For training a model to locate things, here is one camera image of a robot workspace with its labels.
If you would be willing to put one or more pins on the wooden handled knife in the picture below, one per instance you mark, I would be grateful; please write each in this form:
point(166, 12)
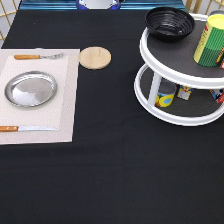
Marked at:
point(25, 128)

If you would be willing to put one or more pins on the blue yellow small carton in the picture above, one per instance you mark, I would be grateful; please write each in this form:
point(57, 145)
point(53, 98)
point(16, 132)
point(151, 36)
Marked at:
point(184, 92)

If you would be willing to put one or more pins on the black ribbed bowl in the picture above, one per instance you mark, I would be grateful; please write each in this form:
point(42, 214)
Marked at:
point(169, 24)

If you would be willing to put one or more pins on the yellow blue tin can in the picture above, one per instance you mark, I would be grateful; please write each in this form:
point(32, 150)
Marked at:
point(165, 93)

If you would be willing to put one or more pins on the green yellow ribbed cylinder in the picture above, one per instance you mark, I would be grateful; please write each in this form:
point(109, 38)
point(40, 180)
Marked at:
point(211, 44)

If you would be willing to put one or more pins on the round silver metal plate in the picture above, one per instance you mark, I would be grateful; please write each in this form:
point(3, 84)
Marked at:
point(30, 89)

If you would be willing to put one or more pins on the wooden handled fork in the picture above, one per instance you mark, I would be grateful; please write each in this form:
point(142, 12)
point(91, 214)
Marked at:
point(29, 57)

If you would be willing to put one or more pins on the red white soup can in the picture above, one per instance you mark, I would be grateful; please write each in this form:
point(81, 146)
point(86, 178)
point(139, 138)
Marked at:
point(215, 12)

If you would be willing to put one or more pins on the blue white robot base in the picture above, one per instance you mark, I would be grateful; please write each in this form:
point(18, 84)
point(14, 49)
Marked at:
point(98, 4)

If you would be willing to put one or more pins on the red raisins box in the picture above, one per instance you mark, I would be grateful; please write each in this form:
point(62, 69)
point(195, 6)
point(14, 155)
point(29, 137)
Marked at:
point(222, 61)

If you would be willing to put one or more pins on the white two-tier lazy Susan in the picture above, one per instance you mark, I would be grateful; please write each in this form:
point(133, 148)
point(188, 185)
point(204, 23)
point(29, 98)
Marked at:
point(173, 61)

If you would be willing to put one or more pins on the round wooden coaster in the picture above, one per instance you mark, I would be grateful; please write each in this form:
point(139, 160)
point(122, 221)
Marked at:
point(94, 57)

